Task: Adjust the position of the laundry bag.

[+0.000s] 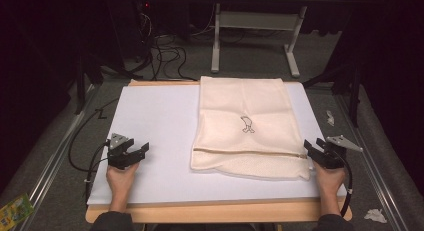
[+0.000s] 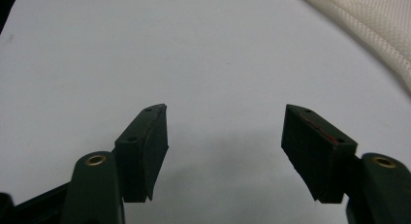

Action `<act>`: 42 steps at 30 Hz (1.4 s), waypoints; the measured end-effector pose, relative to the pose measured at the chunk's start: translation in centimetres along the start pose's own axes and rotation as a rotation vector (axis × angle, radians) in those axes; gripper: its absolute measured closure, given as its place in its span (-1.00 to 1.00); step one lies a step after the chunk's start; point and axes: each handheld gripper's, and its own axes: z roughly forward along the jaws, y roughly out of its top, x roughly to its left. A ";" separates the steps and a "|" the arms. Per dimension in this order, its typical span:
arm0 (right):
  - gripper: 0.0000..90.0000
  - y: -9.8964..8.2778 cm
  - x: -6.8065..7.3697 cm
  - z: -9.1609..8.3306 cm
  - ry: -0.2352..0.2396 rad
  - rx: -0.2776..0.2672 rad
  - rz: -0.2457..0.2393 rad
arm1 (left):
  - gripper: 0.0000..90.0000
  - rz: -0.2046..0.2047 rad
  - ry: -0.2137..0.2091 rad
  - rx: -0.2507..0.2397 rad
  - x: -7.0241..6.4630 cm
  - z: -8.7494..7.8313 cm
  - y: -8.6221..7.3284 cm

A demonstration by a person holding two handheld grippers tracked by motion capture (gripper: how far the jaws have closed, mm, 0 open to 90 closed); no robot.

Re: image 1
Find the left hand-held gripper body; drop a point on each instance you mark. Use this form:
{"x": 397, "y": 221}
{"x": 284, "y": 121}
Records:
{"x": 116, "y": 156}

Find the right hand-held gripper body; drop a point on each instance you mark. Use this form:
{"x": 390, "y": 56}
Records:
{"x": 333, "y": 157}

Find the cream mesh laundry bag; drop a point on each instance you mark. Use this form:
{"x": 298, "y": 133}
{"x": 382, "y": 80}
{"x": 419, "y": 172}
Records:
{"x": 248, "y": 124}

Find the person's left hand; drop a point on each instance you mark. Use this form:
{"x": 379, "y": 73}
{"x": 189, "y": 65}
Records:
{"x": 120, "y": 181}

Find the person's right hand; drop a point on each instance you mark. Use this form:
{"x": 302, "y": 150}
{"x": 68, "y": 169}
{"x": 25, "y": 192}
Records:
{"x": 328, "y": 182}

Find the small white paper scrap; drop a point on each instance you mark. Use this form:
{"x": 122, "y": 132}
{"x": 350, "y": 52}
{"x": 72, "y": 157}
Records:
{"x": 330, "y": 118}

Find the white foam mat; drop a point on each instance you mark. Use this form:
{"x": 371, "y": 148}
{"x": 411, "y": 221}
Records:
{"x": 160, "y": 124}

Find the black metal stand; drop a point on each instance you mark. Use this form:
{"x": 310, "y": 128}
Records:
{"x": 80, "y": 87}
{"x": 355, "y": 94}

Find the crumpled white tissue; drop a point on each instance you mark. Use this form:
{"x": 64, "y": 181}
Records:
{"x": 375, "y": 216}

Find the green and yellow packet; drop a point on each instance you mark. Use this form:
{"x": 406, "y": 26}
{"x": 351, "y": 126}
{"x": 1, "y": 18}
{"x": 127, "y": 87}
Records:
{"x": 15, "y": 212}

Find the metal floor rail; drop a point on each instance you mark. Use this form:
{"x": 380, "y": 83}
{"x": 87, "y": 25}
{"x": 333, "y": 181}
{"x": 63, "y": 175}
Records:
{"x": 50, "y": 164}
{"x": 373, "y": 177}

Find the grey metal desk frame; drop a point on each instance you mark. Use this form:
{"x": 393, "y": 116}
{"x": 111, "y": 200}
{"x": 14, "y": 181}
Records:
{"x": 260, "y": 21}

